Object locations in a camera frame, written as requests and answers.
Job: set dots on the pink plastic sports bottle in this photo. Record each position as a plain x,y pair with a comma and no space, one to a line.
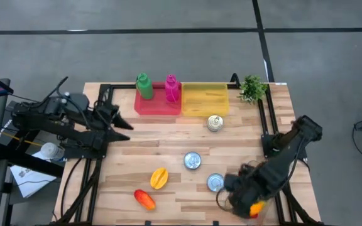
172,89

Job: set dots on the white paper sheet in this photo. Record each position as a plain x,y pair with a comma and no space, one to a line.
30,182

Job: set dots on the clear plastic container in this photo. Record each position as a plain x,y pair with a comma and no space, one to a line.
265,219

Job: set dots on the pink plastic tray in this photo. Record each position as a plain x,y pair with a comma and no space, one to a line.
157,106

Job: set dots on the white red label tuna can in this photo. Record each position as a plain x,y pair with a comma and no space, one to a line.
215,123

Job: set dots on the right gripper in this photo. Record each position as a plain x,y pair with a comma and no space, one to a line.
256,182

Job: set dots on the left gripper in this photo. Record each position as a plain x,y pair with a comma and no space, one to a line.
105,116

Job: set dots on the red circle hook tuna can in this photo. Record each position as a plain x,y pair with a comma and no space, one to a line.
215,182

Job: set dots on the yellow plastic tray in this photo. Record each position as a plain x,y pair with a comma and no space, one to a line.
204,100

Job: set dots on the green plant in white pot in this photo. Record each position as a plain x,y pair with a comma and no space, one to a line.
252,89

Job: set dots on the red orange plastic mango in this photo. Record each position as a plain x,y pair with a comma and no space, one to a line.
144,199

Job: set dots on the yellow plastic starfruit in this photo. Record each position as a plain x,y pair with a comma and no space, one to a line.
159,178

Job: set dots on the blue albacore tuna can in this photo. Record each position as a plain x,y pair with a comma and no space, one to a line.
192,160

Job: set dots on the black case white lettering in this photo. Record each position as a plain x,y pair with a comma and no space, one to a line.
6,128

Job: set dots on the black aluminium table frame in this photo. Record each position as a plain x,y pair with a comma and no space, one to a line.
104,88

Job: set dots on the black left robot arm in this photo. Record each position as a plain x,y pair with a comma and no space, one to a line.
58,132

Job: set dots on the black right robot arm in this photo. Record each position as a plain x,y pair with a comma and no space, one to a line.
294,147

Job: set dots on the green plastic sports bottle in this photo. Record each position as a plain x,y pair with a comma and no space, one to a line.
144,88

